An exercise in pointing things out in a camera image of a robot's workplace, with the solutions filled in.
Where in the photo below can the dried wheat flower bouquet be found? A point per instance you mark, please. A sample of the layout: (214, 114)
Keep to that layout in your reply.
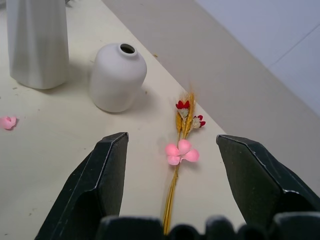
(184, 150)

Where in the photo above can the tall ribbed white vase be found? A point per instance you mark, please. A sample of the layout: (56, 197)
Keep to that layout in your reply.
(37, 42)

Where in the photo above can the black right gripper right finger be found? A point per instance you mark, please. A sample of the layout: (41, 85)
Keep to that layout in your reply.
(257, 180)

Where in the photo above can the loose pink flower blossom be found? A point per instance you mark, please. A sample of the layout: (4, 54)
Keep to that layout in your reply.
(8, 122)

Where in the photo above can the small round white vase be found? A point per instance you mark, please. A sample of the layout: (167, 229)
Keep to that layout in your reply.
(117, 77)

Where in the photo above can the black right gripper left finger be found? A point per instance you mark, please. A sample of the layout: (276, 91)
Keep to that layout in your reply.
(100, 180)

